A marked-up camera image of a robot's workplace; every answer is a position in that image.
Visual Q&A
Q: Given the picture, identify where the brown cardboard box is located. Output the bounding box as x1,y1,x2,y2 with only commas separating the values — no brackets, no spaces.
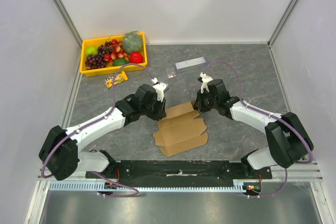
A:
153,101,208,156

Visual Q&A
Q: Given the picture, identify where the small clear plastic bag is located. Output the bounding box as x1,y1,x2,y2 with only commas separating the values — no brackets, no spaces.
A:
166,67,176,79

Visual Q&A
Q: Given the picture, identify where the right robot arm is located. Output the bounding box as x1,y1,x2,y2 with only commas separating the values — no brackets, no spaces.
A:
193,73,314,179

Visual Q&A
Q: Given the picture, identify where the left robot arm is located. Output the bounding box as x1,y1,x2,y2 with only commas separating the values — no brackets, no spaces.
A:
38,82,168,180

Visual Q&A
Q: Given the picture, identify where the grey slim carton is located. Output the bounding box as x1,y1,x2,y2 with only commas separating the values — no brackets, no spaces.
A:
175,57,206,71

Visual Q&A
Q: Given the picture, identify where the yellow candy packet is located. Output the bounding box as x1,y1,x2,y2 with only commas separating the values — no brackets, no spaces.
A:
104,71,128,88

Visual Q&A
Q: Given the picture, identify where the red apple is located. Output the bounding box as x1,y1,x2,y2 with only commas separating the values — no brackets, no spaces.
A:
130,52,144,64

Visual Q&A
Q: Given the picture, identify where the green avocado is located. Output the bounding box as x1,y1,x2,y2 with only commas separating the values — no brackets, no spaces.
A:
112,58,129,67

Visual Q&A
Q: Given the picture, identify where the red cherry cluster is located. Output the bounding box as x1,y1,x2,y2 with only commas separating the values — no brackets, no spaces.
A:
98,39,129,65

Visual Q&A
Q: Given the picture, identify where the green netted melon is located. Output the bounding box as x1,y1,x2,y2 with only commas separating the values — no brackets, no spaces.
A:
122,33,143,54

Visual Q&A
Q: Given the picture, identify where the dark purple grape bunch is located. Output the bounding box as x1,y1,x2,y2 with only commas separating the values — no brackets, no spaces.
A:
85,54,107,70

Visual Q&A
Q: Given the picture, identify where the green apple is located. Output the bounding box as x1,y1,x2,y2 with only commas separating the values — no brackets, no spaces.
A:
85,46,98,56

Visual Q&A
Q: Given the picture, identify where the yellow plastic bin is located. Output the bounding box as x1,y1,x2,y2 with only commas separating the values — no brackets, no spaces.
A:
79,32,148,77

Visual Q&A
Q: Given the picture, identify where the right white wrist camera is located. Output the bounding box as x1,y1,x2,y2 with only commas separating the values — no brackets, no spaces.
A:
197,72,213,93

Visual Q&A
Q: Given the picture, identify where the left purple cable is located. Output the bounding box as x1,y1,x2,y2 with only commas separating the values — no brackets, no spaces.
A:
41,63,155,198

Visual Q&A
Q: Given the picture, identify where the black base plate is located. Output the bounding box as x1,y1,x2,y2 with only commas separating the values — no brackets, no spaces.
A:
100,160,272,182

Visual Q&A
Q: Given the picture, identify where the slotted cable duct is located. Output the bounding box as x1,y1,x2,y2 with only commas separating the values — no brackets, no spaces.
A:
48,179,261,194

